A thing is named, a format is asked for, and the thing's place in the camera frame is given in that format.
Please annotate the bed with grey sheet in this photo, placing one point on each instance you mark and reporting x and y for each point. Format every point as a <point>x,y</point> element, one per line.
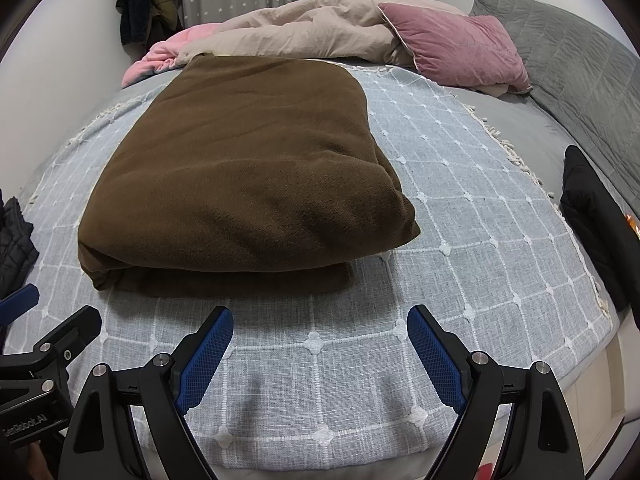
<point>520,120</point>

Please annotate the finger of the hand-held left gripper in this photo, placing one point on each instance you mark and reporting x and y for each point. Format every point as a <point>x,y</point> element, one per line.
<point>75,330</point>
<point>17,300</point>

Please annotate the blue-grey checked fringed blanket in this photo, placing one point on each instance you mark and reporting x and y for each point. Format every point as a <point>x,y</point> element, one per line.
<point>350,360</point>

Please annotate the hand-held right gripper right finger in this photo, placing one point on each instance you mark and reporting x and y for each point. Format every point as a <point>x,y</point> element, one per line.
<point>435,360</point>

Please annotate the black quilted jacket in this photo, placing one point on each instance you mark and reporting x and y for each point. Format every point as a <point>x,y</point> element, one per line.
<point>15,245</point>

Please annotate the black fur coat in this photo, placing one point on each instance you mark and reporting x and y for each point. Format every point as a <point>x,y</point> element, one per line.
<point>132,10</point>

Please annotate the olive hanging garment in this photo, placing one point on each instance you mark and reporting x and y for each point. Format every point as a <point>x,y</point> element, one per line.
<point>162,5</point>

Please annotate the brown coat with fur collar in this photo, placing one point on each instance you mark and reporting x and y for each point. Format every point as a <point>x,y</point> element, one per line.
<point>240,160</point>

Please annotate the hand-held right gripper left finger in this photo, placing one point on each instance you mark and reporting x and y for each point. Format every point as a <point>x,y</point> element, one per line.
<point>205,360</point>

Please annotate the black garment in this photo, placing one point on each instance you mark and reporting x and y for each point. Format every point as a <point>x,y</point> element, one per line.
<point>590,210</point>

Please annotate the pink velvet pillow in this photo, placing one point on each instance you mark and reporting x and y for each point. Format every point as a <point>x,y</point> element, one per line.
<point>460,45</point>

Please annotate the beige and pink duvet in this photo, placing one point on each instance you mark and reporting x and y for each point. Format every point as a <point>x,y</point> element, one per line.
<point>300,30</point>

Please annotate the grey quilted headboard cushion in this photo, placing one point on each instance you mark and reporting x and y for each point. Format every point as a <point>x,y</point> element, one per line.
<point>560,60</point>

